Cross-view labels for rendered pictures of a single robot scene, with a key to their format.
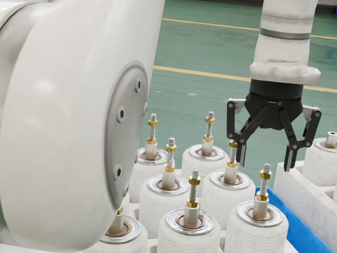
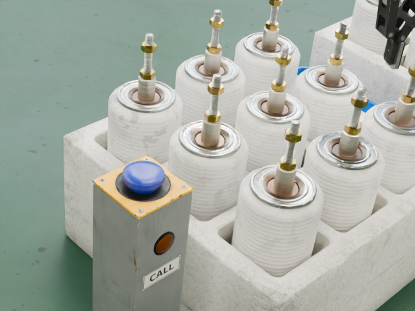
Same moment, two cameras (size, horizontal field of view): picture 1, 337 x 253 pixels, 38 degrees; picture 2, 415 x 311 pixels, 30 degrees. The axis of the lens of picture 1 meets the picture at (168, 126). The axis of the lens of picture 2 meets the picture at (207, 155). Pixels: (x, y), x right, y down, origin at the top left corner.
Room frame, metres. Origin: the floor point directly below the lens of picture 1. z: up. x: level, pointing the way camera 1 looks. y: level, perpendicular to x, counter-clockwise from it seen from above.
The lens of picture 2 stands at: (0.05, 0.48, 0.79)
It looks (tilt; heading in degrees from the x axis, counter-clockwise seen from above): 36 degrees down; 331
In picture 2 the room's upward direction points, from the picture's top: 7 degrees clockwise
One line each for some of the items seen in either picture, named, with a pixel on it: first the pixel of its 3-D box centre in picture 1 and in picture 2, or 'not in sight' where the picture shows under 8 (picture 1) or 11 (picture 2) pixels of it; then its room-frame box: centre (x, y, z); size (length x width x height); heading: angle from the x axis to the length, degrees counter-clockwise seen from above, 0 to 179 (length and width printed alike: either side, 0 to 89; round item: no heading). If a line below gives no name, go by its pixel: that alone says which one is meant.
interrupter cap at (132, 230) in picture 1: (115, 229); (283, 187); (0.61, 0.07, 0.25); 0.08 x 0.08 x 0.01
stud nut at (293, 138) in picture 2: not in sight; (293, 134); (0.61, 0.07, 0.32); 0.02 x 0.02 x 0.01; 65
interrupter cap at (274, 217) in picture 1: (259, 214); (402, 118); (0.68, -0.16, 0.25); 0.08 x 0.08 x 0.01
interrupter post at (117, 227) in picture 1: (116, 221); (285, 178); (0.61, 0.07, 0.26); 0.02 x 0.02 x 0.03
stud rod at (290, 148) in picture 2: not in sight; (289, 150); (0.61, 0.07, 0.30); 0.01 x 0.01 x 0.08
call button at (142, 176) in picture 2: not in sight; (143, 179); (0.59, 0.24, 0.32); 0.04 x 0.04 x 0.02
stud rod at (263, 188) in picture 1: (264, 185); (412, 85); (0.68, -0.16, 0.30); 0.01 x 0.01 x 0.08
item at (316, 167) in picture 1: (322, 181); (373, 46); (0.99, -0.36, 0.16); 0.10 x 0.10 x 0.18
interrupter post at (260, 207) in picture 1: (260, 207); (404, 110); (0.68, -0.16, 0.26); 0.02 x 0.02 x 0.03
